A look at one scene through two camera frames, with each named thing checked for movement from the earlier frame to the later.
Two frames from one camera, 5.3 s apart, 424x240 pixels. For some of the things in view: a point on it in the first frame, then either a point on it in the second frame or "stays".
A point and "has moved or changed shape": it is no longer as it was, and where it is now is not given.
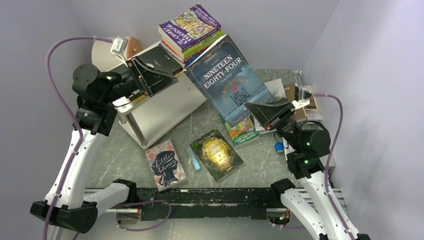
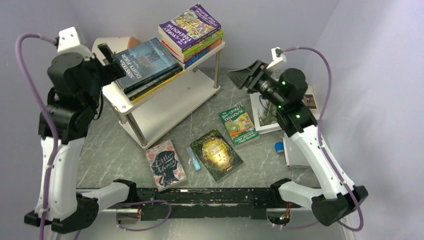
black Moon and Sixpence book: (158, 57) has moved or changed shape
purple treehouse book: (188, 28) stays
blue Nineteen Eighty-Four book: (224, 76) -> (143, 63)
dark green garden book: (218, 156) stays
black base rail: (157, 203) stays
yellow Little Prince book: (143, 95) stays
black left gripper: (152, 81) -> (113, 70)
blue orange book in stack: (186, 61) stays
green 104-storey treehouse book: (245, 131) stays
